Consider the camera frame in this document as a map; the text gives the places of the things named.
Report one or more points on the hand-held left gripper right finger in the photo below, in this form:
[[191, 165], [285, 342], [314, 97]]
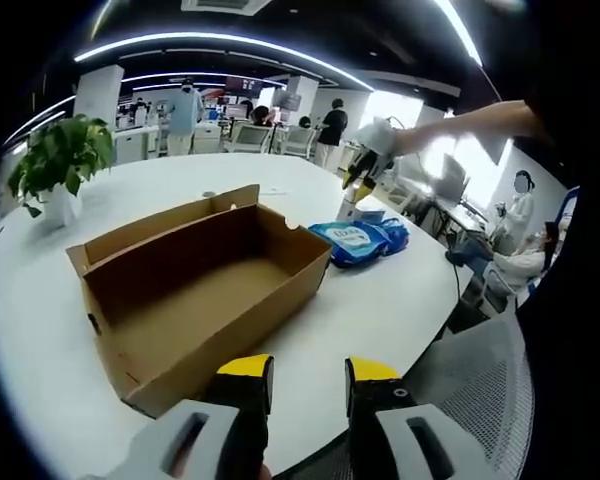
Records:
[[375, 400]]

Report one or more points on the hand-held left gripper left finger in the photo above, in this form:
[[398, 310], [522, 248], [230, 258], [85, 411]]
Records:
[[240, 400]]

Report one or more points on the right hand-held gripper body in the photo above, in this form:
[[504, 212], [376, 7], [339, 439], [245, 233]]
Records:
[[377, 137]]

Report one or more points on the white printed carton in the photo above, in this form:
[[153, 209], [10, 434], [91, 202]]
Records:
[[372, 215]]

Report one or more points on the white tube bottle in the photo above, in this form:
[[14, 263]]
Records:
[[349, 207]]

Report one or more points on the blue soft wipes packet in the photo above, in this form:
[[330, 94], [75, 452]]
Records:
[[352, 242]]

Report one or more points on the brown cardboard shoe box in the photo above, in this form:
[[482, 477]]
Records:
[[205, 290]]

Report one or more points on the person's left hand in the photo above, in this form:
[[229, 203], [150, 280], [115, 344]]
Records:
[[266, 472]]

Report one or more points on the white office chair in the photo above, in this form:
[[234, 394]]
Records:
[[250, 137], [297, 141]]

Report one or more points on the grey laptop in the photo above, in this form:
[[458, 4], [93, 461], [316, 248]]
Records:
[[450, 177]]

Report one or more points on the grey mesh office chair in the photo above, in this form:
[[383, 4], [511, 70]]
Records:
[[470, 380]]

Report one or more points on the ceiling light strip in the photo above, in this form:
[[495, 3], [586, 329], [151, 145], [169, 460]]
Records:
[[460, 27], [205, 37]]

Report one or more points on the ceiling air vent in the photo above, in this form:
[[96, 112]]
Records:
[[225, 5]]

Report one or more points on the person's dark shirt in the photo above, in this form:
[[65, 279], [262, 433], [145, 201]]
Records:
[[580, 250]]

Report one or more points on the white square pillar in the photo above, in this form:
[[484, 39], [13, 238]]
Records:
[[99, 95]]

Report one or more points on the potted green plant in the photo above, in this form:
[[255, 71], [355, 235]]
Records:
[[60, 155]]

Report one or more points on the dark wall screen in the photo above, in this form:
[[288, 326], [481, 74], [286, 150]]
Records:
[[240, 84]]

